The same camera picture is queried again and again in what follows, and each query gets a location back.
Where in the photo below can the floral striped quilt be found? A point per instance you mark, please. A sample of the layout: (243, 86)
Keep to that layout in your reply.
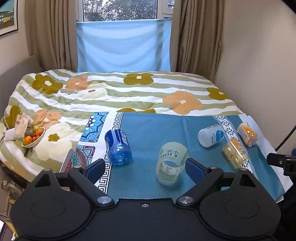
(62, 101)

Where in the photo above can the grey headboard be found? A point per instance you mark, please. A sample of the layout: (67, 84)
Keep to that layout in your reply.
(11, 78)

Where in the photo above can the left beige curtain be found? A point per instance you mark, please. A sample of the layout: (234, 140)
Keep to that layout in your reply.
(51, 33)

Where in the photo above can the bowl of fruit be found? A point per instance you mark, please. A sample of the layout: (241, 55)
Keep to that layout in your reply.
(33, 136)

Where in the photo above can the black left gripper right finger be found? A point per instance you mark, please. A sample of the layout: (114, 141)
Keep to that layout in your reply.
(206, 180)

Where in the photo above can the beige curtain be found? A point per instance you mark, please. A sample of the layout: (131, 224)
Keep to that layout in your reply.
(51, 33)
(196, 37)

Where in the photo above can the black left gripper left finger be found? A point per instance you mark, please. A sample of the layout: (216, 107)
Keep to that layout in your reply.
(85, 179)

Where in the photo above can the blue patterned tablecloth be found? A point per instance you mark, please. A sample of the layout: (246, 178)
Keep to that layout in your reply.
(156, 138)

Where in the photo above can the white snack packet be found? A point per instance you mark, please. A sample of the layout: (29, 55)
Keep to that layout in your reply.
(21, 124)

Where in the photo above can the green label clear cup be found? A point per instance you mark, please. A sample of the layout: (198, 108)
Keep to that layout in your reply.
(171, 162)

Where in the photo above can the blue window cloth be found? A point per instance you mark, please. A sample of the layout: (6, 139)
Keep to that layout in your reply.
(119, 46)

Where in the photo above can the window with trees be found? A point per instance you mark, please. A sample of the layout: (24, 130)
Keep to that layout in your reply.
(121, 10)

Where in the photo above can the small orange label cup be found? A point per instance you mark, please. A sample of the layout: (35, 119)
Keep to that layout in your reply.
(248, 135)

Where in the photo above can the white plastic cup blue logo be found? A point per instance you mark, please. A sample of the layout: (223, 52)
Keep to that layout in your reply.
(210, 136)

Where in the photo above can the clear cup orange label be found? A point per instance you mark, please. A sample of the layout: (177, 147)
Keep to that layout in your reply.
(235, 153)

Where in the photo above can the framed wall picture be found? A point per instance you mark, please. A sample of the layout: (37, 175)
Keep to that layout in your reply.
(8, 16)

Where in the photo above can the right beige curtain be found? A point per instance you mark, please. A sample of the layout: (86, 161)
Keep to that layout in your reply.
(196, 37)

